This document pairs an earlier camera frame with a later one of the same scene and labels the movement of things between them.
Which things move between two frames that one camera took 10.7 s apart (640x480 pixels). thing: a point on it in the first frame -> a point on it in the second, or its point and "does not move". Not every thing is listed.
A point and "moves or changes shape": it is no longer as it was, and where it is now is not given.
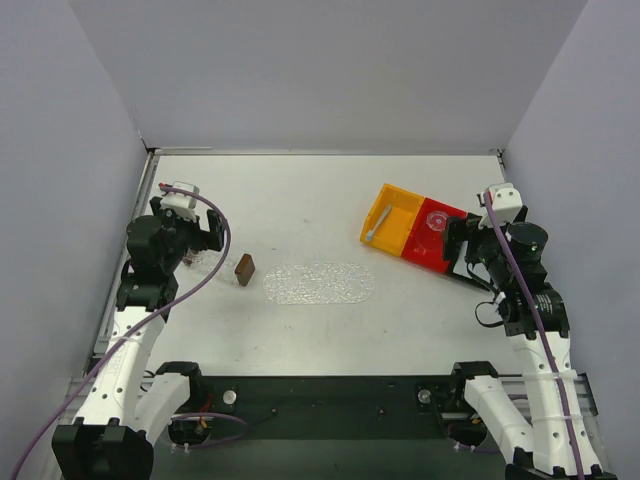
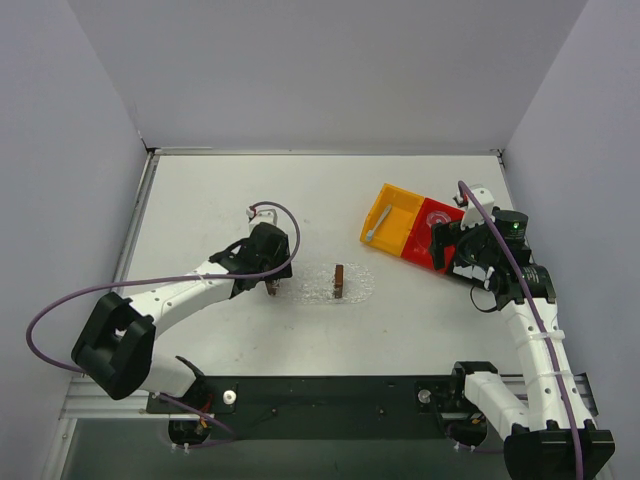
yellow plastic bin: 392,233 does not move
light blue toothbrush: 369,233 does not move
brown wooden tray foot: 244,270 moves or changes shape
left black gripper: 198,232 -> 273,279
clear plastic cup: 436,220 does not move
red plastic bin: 425,245 does not move
